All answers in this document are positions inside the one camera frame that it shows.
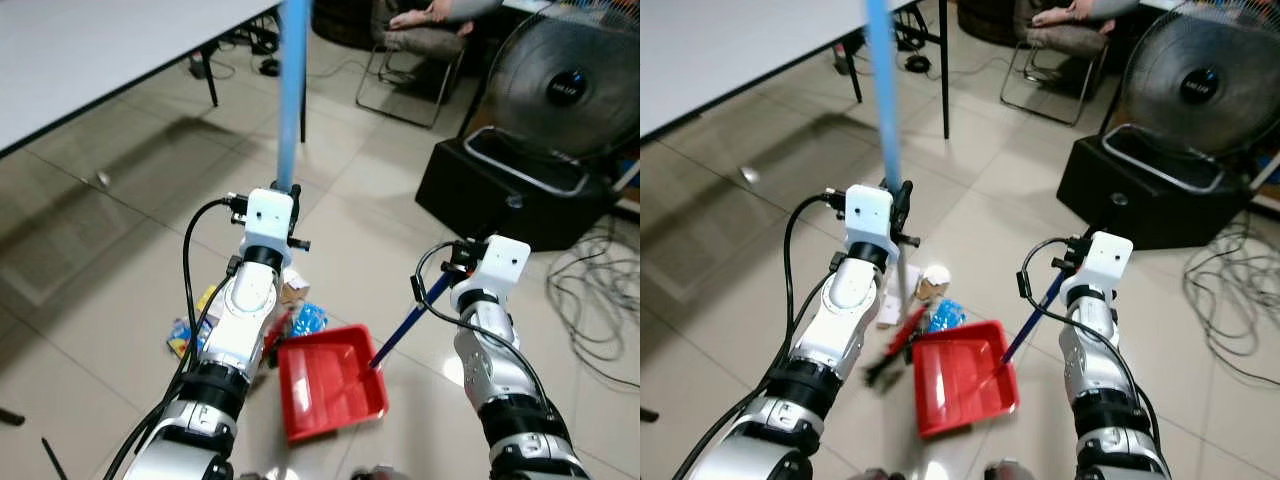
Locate broom with red head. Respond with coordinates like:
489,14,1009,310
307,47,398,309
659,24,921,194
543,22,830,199
262,0,313,356
862,0,931,393

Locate red dustpan with blue handle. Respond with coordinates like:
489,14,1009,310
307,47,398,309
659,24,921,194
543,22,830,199
911,265,1071,439
277,265,461,444

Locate black floor fan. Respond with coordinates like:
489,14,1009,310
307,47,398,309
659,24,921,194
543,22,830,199
465,0,641,198
1100,0,1280,196

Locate black box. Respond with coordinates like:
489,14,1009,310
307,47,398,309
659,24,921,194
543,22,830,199
1057,135,1261,251
415,138,621,253

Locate white crumpled paper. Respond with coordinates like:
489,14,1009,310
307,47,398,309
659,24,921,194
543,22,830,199
878,288,909,329

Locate white folding table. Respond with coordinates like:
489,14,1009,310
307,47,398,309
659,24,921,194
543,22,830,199
0,0,311,161
640,0,951,141

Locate seated person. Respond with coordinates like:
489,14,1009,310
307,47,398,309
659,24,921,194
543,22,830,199
1030,0,1141,29
390,0,501,31

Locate thin black antenna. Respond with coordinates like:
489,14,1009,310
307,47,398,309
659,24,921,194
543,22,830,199
40,437,69,480

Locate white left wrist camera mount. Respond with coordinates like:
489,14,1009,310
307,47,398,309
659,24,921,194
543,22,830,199
845,184,899,263
243,188,297,266

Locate grey floor cables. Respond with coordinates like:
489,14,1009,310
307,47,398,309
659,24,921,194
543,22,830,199
1185,210,1280,386
545,215,641,386

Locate metal frame chair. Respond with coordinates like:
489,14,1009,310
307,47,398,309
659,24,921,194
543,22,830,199
355,0,471,129
1000,0,1111,126

